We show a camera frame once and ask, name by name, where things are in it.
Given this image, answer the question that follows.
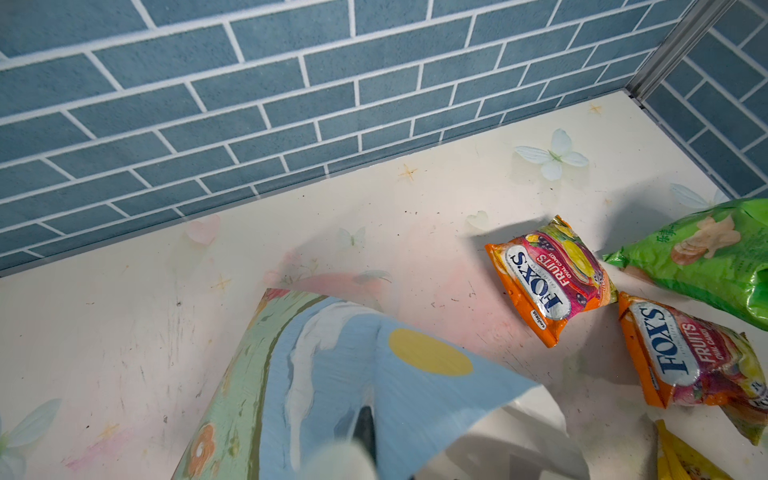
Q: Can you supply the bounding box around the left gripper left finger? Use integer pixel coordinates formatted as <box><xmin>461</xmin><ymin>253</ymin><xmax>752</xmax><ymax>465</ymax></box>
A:
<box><xmin>297</xmin><ymin>440</ymin><xmax>378</xmax><ymax>480</ymax></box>

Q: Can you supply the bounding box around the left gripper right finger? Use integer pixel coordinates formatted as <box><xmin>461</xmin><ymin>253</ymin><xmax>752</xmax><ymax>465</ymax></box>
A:
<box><xmin>353</xmin><ymin>405</ymin><xmax>377</xmax><ymax>462</ymax></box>

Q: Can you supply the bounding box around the yellow snack packet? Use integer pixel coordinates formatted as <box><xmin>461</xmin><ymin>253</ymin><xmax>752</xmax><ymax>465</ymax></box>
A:
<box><xmin>655</xmin><ymin>420</ymin><xmax>733</xmax><ymax>480</ymax></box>

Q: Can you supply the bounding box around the orange snack packet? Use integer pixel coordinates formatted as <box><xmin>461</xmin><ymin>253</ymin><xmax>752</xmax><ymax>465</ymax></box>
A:
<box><xmin>484</xmin><ymin>216</ymin><xmax>618</xmax><ymax>348</ymax></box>

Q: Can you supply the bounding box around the multicolour snack packet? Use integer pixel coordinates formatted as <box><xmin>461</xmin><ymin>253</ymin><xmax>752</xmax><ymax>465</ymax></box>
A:
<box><xmin>618</xmin><ymin>292</ymin><xmax>767</xmax><ymax>445</ymax></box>

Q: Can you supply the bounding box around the colourful paper gift bag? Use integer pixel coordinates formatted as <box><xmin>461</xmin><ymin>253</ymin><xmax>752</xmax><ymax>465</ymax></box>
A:
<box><xmin>174</xmin><ymin>289</ymin><xmax>589</xmax><ymax>479</ymax></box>

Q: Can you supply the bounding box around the green snack packet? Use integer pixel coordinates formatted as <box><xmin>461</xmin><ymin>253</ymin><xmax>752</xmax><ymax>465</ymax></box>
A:
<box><xmin>604</xmin><ymin>198</ymin><xmax>767</xmax><ymax>330</ymax></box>

